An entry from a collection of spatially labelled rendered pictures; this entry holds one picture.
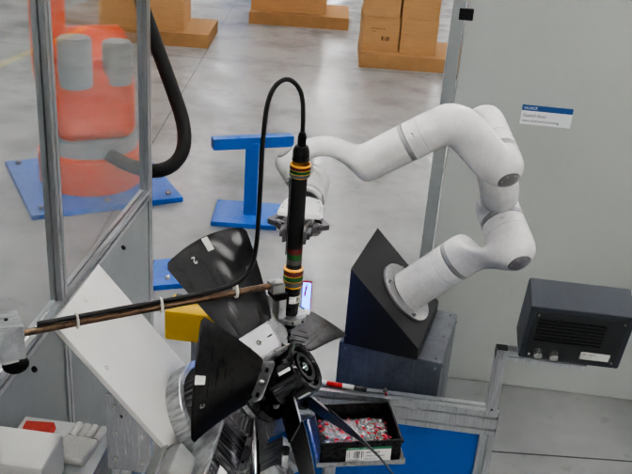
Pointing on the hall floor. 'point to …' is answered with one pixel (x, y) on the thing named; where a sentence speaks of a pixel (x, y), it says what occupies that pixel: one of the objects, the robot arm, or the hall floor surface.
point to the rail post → (482, 454)
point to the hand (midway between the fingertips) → (294, 233)
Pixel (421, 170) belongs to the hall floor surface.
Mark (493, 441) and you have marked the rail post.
